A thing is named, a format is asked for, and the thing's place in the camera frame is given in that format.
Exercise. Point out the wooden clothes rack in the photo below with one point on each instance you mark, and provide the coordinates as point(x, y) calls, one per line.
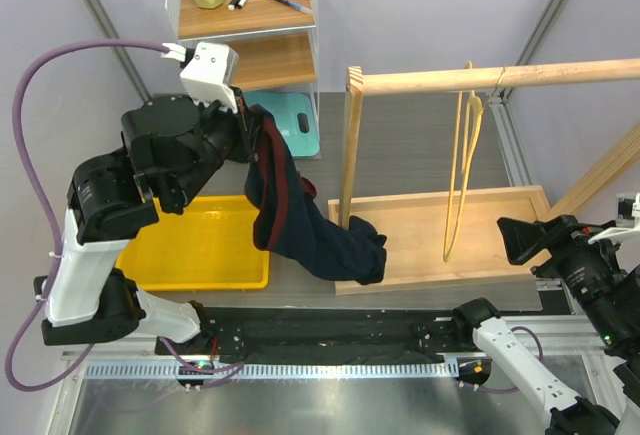
point(415, 223)

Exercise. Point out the yellow clothes hanger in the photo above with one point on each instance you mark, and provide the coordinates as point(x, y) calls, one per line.
point(468, 123)

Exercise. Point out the white slotted cable duct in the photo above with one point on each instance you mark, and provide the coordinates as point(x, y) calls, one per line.
point(170, 369)

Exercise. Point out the yellow plastic tray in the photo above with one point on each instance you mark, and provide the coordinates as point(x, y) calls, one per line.
point(209, 247)

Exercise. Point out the teal cutting board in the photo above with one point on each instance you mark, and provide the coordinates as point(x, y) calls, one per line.
point(294, 117)

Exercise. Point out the blue pen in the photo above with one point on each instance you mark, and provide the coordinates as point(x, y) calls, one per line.
point(296, 6)

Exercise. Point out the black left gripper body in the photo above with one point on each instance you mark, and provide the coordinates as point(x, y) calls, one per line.
point(232, 135)

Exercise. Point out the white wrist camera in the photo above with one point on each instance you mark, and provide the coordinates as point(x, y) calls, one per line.
point(207, 72)
point(625, 227)

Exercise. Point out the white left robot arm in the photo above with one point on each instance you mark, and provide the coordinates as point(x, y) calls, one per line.
point(171, 146)

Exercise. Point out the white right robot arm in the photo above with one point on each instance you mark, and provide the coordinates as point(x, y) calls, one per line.
point(583, 258)

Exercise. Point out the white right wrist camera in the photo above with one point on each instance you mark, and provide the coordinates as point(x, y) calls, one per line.
point(625, 227)

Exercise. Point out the navy maroon tank top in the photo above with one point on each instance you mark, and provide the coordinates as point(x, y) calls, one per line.
point(290, 224)

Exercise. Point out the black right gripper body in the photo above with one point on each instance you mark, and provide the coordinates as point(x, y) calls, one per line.
point(587, 268)

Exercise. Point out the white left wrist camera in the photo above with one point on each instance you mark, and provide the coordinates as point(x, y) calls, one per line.
point(207, 72)

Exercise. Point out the white wire shelf unit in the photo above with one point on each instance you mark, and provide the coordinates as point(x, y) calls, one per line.
point(278, 47)

